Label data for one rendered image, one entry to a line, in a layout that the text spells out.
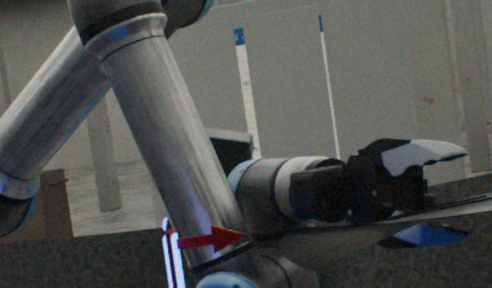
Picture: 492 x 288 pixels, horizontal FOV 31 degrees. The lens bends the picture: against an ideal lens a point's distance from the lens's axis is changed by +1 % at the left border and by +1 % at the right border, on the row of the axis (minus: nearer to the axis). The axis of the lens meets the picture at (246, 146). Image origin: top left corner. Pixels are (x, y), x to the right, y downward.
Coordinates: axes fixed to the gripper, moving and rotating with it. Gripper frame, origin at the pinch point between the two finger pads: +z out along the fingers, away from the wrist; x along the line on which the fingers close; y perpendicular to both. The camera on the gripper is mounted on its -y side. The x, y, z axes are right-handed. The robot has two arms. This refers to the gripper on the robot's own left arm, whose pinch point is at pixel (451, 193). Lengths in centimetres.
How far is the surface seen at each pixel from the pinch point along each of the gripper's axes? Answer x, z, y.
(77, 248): 22, -191, 47
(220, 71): -70, -533, 329
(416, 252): 29, -132, 130
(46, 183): 14, -640, 220
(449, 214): 0.7, 8.9, -10.3
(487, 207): 0.4, 9.9, -7.3
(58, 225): 51, -648, 231
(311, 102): -39, -477, 376
